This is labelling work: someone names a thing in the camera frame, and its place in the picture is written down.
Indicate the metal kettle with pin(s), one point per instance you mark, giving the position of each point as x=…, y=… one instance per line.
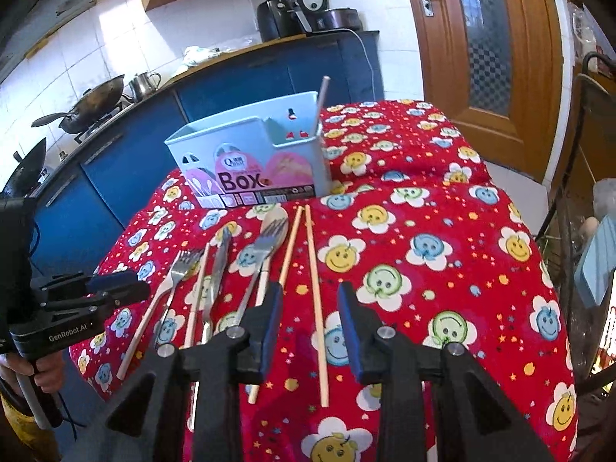
x=142, y=85

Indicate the light blue utensil box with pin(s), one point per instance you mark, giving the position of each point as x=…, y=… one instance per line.
x=240, y=154

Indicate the gas stove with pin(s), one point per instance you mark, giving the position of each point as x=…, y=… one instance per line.
x=103, y=118

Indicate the black air fryer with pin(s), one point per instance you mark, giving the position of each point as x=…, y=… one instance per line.
x=276, y=21

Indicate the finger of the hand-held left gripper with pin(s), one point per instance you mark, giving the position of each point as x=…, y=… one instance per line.
x=120, y=298
x=110, y=280

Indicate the metal table knife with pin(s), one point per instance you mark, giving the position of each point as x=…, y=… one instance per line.
x=217, y=269

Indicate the clear plastic bag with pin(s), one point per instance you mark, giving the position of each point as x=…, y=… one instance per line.
x=584, y=29

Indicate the blue kitchen cabinet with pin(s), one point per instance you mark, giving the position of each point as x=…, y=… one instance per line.
x=134, y=154

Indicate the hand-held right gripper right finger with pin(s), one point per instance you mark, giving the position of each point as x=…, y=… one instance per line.
x=347, y=327

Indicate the person's left forearm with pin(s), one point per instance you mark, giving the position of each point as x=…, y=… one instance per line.
x=14, y=418

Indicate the wooden door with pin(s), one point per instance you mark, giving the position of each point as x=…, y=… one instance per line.
x=529, y=57

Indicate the dark metal chair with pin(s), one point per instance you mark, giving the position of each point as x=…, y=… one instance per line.
x=580, y=120

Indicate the metal fork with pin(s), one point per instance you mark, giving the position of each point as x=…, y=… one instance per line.
x=166, y=313

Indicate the black wok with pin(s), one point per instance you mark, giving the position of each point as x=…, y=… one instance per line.
x=96, y=101

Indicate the white cloth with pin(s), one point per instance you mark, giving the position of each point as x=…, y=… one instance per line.
x=199, y=55

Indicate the range hood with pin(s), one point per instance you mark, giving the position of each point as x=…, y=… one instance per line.
x=43, y=5

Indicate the pale chopstick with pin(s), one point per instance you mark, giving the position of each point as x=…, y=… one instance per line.
x=322, y=106
x=198, y=293

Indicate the light blue board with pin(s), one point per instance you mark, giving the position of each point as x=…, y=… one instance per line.
x=599, y=269

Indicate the black rice cooker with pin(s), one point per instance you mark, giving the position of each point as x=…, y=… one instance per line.
x=332, y=17

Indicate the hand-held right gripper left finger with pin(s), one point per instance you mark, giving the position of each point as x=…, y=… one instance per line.
x=270, y=320

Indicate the dark frying pan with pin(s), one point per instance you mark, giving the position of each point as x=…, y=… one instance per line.
x=29, y=168

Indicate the wooden chopstick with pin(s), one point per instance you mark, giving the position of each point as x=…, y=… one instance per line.
x=288, y=255
x=315, y=298

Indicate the person's left hand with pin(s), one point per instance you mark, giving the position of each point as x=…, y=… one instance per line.
x=50, y=373

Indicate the red smiley flower blanket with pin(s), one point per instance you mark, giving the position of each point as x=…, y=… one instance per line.
x=433, y=260

